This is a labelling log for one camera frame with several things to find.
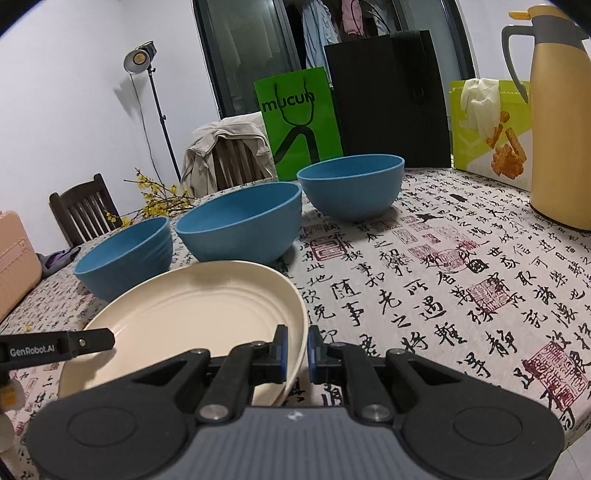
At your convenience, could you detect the blue bowl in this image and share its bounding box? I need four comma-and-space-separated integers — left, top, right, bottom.
174, 181, 303, 266
296, 154, 406, 222
74, 216, 174, 303

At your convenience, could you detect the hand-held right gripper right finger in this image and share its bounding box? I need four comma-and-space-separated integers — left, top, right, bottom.
307, 324, 460, 424

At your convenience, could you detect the black framed glass door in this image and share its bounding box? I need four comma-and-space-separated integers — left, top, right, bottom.
191, 0, 476, 121

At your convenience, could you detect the wooden chair with jacket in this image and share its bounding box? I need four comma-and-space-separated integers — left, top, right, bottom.
213, 138, 264, 190

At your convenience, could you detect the green paper bag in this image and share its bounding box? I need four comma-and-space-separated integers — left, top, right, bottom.
254, 66, 345, 182

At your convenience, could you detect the cream plate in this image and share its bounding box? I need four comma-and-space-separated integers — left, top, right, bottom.
58, 261, 309, 408

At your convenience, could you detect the black paper bag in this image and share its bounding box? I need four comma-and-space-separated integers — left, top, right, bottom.
323, 0, 452, 169

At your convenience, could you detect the yellow-green printed bag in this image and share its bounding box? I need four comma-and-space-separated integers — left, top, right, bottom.
450, 79, 536, 190

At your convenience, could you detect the yellow flower branch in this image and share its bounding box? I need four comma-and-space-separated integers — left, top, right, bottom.
106, 168, 197, 222

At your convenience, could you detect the hanging pink garment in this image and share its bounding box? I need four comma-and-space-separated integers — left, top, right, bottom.
341, 0, 365, 35

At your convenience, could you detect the studio light on stand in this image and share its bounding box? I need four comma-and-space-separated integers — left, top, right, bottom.
123, 41, 182, 183

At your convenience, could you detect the grey purple cloth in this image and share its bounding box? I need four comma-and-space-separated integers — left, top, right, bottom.
37, 247, 81, 280

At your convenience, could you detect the calligraphy printed tablecloth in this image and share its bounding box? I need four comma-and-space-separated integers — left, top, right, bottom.
0, 159, 591, 462

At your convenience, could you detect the dark wooden chair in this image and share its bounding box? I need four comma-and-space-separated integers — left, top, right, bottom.
49, 174, 123, 247

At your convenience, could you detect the pink hard case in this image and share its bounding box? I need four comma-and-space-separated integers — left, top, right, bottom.
0, 211, 42, 321

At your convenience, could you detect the beige jacket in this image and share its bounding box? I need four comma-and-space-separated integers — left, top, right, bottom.
180, 114, 278, 198

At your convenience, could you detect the hanging blue shirt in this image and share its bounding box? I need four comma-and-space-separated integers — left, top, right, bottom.
302, 0, 340, 70

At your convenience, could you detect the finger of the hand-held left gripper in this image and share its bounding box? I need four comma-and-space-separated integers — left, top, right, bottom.
60, 329, 116, 361

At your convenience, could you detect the gold thermos jug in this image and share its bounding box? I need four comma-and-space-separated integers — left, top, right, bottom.
502, 4, 591, 232

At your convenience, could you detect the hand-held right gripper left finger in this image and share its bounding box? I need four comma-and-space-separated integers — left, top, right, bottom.
131, 324, 291, 424

